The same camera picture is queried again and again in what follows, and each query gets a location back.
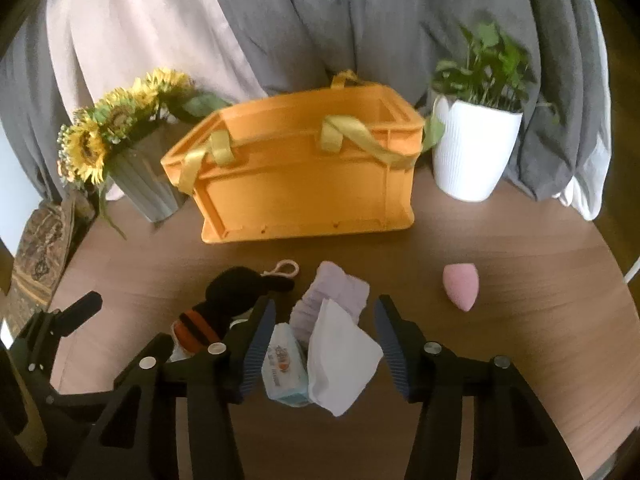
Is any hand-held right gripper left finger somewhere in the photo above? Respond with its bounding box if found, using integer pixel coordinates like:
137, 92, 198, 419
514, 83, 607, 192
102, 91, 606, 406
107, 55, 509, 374
65, 296, 277, 480

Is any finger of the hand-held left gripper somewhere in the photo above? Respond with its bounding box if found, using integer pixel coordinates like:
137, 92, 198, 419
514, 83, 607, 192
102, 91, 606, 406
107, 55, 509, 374
11, 291, 118, 408

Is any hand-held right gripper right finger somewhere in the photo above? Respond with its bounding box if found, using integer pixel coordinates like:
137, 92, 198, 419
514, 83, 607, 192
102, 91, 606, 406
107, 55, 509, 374
374, 294, 586, 480

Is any white tissue pack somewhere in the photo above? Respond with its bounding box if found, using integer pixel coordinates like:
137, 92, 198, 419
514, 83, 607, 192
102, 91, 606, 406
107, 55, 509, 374
306, 298, 385, 418

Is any black plush toy keychain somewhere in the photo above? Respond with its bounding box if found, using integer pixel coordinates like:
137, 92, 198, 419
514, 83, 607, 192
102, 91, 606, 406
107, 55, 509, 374
167, 259, 301, 363

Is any light purple cloth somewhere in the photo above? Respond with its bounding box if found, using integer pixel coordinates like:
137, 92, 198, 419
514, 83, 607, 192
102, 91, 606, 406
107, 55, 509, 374
290, 260, 371, 348

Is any pink makeup sponge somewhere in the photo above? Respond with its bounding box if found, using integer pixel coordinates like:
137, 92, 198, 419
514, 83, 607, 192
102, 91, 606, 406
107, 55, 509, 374
442, 262, 480, 312

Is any orange plastic crate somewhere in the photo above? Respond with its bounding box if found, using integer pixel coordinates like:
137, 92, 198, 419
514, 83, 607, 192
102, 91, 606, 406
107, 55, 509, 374
160, 71, 426, 246

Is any brown patterned cloth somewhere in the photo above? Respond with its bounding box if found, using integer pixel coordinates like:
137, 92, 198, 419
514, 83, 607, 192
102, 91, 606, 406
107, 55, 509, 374
7, 195, 96, 321

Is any grey ribbed vase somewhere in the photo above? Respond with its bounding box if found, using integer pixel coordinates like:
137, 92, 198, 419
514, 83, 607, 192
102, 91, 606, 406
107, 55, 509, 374
107, 125, 188, 224

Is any sunflower bouquet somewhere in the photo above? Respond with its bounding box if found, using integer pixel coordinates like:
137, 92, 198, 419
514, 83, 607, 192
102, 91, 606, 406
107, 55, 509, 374
56, 67, 233, 241

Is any grey curtain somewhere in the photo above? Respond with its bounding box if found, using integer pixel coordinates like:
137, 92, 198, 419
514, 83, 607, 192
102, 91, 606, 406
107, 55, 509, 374
200, 0, 608, 203
0, 7, 71, 201

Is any white ribbed plant pot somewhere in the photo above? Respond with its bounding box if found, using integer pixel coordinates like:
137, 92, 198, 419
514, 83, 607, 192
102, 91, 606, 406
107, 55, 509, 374
431, 94, 523, 203

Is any white curtain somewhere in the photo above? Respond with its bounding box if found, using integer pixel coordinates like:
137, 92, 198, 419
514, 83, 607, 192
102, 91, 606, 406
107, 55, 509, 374
557, 130, 613, 221

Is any beige pink curtain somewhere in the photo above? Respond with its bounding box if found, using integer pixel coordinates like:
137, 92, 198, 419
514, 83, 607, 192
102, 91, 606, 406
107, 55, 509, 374
45, 0, 266, 126

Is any green leafy plant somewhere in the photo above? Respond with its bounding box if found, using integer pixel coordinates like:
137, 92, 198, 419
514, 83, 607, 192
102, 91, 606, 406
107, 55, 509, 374
420, 21, 561, 153

